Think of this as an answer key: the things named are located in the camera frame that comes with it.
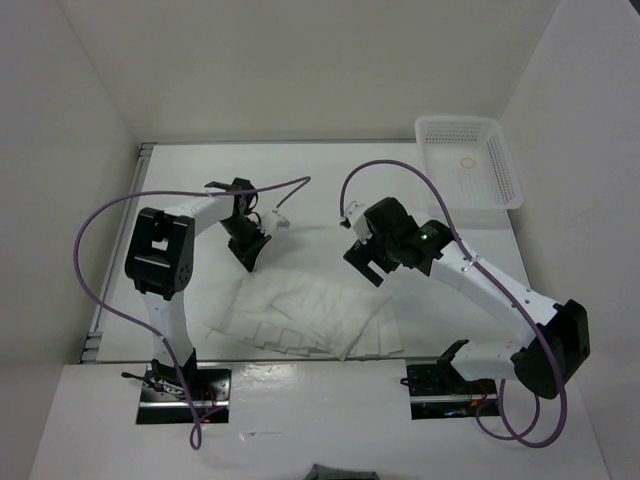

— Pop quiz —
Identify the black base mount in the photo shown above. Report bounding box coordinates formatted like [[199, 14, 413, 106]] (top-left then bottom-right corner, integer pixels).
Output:
[[121, 366, 232, 425], [399, 362, 499, 420]]

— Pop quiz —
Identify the dark object bottom edge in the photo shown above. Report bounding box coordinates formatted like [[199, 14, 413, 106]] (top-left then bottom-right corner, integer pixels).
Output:
[[304, 464, 380, 480]]

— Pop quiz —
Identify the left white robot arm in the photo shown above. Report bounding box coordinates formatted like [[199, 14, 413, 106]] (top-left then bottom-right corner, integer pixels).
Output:
[[125, 178, 271, 400]]

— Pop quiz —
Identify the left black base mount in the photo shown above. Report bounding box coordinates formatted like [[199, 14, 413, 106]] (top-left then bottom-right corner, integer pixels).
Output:
[[121, 366, 232, 425]]

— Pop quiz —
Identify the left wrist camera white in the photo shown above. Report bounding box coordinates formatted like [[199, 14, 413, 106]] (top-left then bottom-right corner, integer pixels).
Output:
[[260, 210, 290, 235]]

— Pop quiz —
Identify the white pleated skirt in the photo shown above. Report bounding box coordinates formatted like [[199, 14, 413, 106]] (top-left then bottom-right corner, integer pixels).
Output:
[[201, 269, 403, 360]]

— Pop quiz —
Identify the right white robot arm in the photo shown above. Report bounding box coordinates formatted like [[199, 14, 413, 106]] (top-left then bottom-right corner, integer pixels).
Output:
[[341, 197, 590, 399]]

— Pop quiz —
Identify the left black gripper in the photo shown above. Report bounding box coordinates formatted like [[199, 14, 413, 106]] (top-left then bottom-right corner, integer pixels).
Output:
[[219, 216, 271, 272]]

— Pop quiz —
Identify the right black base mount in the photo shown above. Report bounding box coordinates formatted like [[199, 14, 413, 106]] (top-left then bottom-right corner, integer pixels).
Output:
[[399, 362, 499, 420]]

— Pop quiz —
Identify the orange rubber band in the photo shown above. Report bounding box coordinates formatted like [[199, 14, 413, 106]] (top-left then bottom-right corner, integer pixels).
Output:
[[460, 158, 477, 169]]

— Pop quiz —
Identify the white perforated plastic basket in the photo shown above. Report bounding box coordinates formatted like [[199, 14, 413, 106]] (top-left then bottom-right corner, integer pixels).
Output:
[[414, 115, 524, 210]]

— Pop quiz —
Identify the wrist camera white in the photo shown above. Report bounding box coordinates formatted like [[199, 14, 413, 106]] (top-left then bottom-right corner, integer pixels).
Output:
[[260, 210, 290, 235], [340, 201, 372, 244]]

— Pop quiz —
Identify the aluminium table rail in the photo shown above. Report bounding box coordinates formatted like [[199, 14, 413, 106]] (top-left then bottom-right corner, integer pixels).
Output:
[[79, 142, 157, 364]]

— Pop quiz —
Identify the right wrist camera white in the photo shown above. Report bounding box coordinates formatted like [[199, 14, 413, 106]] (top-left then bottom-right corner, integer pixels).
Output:
[[340, 201, 372, 244]]

